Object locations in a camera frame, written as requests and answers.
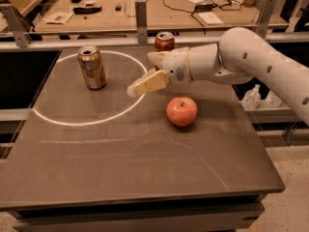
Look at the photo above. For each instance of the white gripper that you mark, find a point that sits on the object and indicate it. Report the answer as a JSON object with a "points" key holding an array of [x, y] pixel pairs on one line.
{"points": [[176, 65]]}

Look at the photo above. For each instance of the gold orange soda can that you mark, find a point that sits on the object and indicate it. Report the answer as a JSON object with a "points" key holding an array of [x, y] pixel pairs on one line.
{"points": [[90, 62]]}

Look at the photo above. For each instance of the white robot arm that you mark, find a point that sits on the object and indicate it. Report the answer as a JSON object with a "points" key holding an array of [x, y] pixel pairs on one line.
{"points": [[239, 56]]}

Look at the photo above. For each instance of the red soda can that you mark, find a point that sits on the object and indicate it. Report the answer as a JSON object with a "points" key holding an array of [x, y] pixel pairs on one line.
{"points": [[164, 41]]}

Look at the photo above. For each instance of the red apple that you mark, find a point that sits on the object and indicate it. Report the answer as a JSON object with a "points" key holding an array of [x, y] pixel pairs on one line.
{"points": [[181, 111]]}

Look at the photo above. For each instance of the wooden background desk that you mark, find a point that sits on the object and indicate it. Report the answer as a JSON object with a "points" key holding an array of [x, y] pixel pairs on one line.
{"points": [[170, 15]]}

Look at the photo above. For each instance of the white paper card right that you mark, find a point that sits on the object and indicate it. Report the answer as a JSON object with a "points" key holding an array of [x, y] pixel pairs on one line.
{"points": [[210, 18]]}

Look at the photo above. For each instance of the small black object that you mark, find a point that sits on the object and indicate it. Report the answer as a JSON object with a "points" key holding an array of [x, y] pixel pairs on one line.
{"points": [[118, 8]]}

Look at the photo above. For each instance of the black power adapter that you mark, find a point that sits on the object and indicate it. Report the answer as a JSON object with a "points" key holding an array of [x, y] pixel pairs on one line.
{"points": [[204, 7]]}

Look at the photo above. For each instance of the black handheld device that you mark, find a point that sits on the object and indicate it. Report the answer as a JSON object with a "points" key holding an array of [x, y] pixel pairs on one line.
{"points": [[86, 10]]}

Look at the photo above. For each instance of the clear sanitizer bottle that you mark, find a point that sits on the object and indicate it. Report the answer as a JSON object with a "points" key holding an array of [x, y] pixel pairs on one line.
{"points": [[251, 98]]}

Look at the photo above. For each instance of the white paper note left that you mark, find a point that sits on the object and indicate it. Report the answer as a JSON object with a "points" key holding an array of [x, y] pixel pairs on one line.
{"points": [[58, 18]]}

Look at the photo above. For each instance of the middle metal rail bracket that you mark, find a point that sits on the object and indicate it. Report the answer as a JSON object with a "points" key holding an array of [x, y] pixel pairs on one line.
{"points": [[141, 21]]}

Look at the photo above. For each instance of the metal rail bracket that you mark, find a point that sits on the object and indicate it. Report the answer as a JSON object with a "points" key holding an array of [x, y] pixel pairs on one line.
{"points": [[141, 21], [21, 36], [264, 17]]}

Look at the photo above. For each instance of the right metal rail bracket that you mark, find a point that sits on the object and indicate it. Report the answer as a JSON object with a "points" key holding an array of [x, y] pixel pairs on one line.
{"points": [[264, 17]]}

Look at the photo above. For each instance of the left metal rail bracket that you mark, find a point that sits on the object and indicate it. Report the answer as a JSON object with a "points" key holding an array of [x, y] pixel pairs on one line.
{"points": [[21, 36]]}

